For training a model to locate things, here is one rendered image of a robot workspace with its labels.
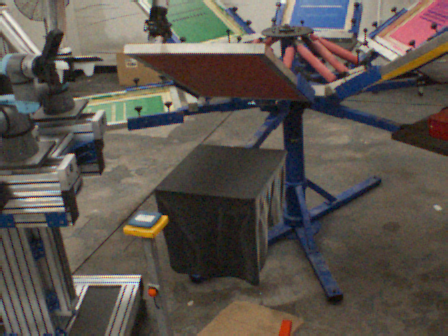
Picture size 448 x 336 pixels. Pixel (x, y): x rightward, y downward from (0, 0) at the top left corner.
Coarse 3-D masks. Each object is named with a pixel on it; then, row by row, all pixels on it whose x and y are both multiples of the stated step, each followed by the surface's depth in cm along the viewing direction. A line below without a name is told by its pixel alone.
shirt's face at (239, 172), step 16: (192, 160) 282; (208, 160) 280; (224, 160) 279; (240, 160) 277; (256, 160) 275; (272, 160) 274; (176, 176) 268; (192, 176) 266; (208, 176) 265; (224, 176) 264; (240, 176) 262; (256, 176) 261; (192, 192) 253; (208, 192) 251; (224, 192) 250; (240, 192) 249; (256, 192) 248
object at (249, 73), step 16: (208, 64) 245; (224, 64) 242; (240, 64) 239; (256, 64) 236; (240, 80) 267; (256, 80) 263; (272, 80) 259; (256, 96) 296; (272, 96) 292; (288, 96) 287
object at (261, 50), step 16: (128, 48) 240; (144, 48) 237; (160, 48) 235; (176, 48) 232; (192, 48) 230; (208, 48) 227; (224, 48) 225; (240, 48) 223; (256, 48) 221; (144, 64) 256; (272, 64) 233; (176, 80) 281; (288, 80) 256; (208, 96) 310; (224, 96) 306; (240, 96) 302; (304, 96) 283
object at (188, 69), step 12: (144, 60) 249; (156, 60) 247; (168, 60) 245; (180, 60) 243; (192, 60) 241; (168, 72) 266; (180, 72) 264; (192, 72) 262; (204, 72) 259; (216, 72) 257; (192, 84) 286; (204, 84) 283; (216, 84) 280; (228, 84) 277
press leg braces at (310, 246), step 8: (312, 184) 398; (288, 192) 385; (296, 192) 381; (320, 192) 405; (304, 200) 378; (328, 200) 418; (336, 200) 419; (304, 208) 376; (304, 216) 374; (304, 224) 372; (312, 232) 370; (312, 240) 368; (312, 248) 366
